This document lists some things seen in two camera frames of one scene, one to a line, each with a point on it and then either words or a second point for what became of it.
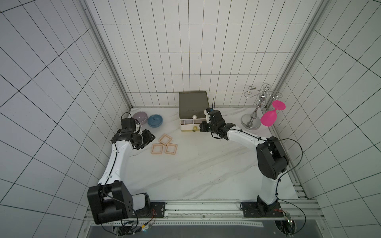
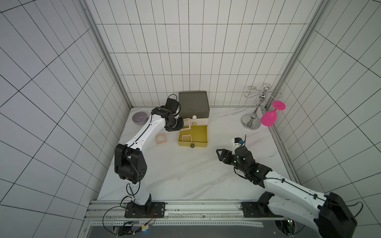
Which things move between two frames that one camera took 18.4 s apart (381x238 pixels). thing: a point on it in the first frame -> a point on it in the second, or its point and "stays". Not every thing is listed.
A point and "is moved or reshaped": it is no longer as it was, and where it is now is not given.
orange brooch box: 165,139 is moved or reshaped
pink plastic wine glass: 269,117 stays
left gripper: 149,139 -> 180,127
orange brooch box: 171,148 -> 186,129
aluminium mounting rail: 215,213 stays
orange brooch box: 157,148 -> 186,138
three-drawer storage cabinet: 191,106 is moved or reshaped
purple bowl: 141,116 stays
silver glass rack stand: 251,121 stays
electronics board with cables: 130,227 stays
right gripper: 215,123 -> 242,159
